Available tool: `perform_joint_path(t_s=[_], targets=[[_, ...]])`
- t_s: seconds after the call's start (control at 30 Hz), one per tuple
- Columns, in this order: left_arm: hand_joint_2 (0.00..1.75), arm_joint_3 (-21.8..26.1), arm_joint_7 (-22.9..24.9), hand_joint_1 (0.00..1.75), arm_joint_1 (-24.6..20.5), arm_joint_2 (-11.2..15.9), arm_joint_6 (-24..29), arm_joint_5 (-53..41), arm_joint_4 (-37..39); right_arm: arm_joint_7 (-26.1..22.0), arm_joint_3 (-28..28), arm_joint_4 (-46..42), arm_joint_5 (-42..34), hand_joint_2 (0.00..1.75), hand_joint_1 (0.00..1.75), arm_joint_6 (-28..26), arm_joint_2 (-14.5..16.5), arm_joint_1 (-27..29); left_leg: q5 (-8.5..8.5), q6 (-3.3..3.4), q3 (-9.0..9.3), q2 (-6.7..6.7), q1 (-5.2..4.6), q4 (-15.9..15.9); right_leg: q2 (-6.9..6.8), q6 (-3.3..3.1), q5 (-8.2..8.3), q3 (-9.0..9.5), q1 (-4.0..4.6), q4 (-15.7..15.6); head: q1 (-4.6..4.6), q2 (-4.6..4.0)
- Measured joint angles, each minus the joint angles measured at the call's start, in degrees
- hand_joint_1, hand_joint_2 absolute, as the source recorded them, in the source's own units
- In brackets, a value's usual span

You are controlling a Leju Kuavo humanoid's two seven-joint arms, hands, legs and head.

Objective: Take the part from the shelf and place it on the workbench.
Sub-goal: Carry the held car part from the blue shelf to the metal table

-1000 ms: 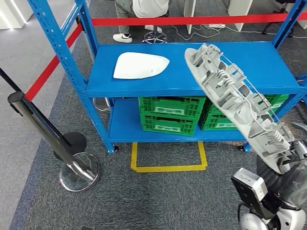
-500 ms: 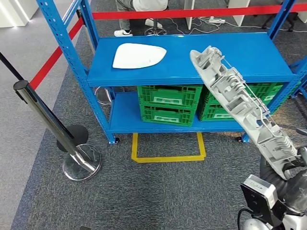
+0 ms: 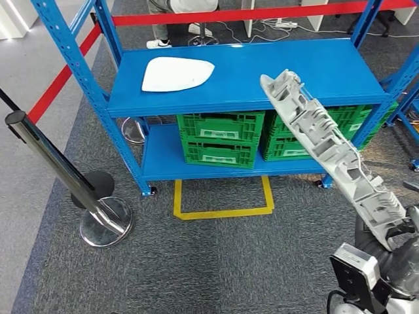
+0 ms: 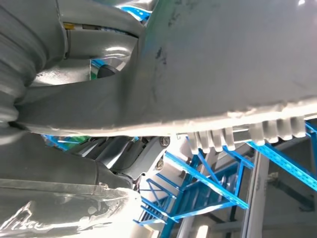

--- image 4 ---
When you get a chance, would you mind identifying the blue metal shelf rack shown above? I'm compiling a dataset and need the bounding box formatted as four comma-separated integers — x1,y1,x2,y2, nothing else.
42,4,317,238

